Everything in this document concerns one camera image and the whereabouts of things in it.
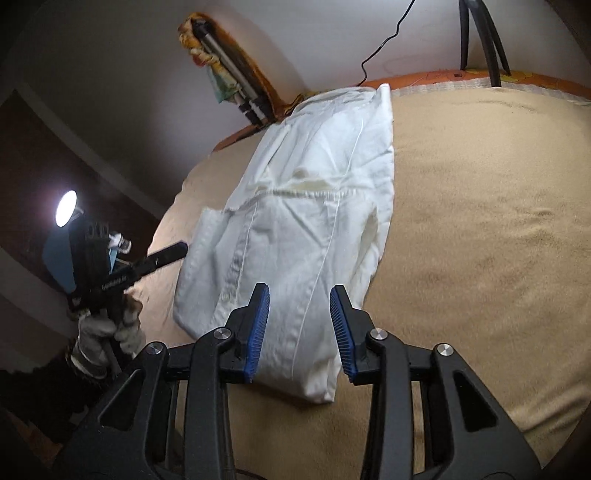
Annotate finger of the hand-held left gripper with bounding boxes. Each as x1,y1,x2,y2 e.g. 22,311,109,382
131,242,189,278

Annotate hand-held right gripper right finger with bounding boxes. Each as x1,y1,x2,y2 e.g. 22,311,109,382
329,285,543,480

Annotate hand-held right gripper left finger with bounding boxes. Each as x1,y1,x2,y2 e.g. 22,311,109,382
65,282,271,480

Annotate white shirt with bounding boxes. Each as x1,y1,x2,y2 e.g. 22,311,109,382
172,83,397,406

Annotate person's left forearm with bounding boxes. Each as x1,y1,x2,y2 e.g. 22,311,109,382
0,344,116,444

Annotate person's left hand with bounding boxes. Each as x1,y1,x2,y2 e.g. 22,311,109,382
69,295,144,367

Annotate light blue board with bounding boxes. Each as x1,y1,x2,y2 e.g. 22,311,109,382
43,231,116,294

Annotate white clip lamp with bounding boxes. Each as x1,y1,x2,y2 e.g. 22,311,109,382
54,190,133,256

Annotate beige blanket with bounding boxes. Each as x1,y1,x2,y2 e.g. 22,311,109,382
148,85,591,480

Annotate colourful patterned cloth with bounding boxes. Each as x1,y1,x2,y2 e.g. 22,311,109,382
178,14,241,104

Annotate tripod draped with colourful cloth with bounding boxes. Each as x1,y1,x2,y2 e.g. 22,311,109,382
185,11,319,125

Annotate folded silver tripod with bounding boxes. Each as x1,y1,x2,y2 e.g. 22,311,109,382
191,18,273,127

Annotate black tripod legs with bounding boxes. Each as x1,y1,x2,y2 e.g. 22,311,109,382
457,0,512,88

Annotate black power cable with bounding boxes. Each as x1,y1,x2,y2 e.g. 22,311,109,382
358,0,416,86

